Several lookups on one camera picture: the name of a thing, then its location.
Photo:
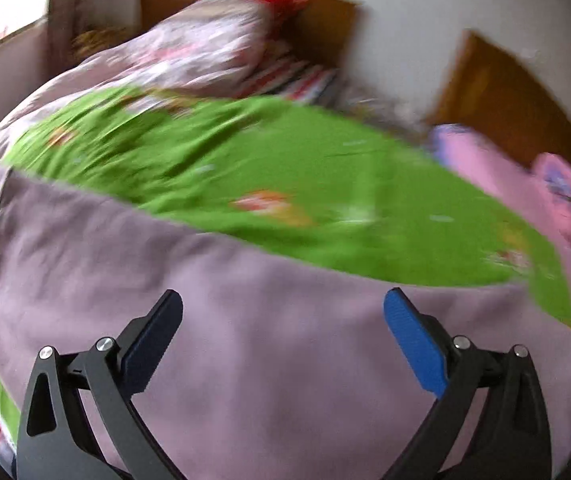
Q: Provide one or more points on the mauve curtain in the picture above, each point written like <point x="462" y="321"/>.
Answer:
<point x="66" y="19"/>

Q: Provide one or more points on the lilac knit pants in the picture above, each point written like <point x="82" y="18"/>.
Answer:
<point x="280" y="370"/>

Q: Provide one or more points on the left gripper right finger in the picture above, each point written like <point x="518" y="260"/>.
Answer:
<point x="489" y="417"/>

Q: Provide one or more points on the yellow brown patterned cushion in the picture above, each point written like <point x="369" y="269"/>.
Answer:
<point x="96" y="40"/>

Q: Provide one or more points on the large brown wooden headboard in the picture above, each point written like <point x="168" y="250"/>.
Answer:
<point x="491" y="92"/>

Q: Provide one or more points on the pink bed sheet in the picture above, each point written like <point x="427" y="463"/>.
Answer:
<point x="476" y="159"/>

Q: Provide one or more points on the folded pink quilt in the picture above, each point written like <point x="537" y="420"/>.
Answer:
<point x="553" y="176"/>

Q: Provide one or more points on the green printed bed sheet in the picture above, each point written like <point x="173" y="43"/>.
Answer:
<point x="303" y="183"/>

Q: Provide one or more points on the small brown wooden headboard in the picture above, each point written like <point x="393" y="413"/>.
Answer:
<point x="322" y="32"/>

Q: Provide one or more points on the red plaid blanket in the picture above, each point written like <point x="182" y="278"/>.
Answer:
<point x="284" y="74"/>

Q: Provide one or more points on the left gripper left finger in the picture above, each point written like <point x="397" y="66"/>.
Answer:
<point x="78" y="420"/>

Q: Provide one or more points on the pink floral comforter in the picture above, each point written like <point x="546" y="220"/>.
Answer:
<point x="207" y="49"/>

